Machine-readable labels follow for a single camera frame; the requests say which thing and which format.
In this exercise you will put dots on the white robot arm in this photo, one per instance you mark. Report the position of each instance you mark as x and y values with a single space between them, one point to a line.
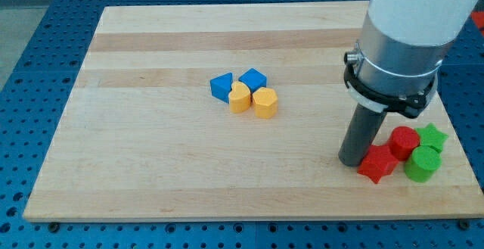
420 22

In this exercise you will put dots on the green cylinder block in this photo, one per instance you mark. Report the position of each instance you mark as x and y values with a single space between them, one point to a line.
422 164

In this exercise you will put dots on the wooden board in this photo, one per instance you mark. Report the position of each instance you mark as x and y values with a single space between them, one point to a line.
142 139

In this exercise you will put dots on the yellow heart block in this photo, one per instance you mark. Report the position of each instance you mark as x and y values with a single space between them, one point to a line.
239 97

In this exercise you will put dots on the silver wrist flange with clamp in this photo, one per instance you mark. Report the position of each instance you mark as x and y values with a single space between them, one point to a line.
385 75

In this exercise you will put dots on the yellow hexagon block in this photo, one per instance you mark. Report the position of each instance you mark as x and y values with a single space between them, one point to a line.
265 102

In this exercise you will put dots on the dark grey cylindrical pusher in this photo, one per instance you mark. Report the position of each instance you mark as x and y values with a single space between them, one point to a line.
364 126

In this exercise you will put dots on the red star block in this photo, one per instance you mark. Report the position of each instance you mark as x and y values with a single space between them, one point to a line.
377 163

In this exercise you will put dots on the green star block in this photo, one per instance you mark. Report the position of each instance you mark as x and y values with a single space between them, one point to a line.
432 137

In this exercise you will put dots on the blue semicircle block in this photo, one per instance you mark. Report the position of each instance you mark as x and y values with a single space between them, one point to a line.
221 86

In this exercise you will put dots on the red cylinder block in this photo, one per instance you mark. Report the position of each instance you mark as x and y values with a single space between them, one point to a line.
402 141

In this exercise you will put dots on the blue cube block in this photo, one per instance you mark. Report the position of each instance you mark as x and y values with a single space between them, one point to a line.
253 79

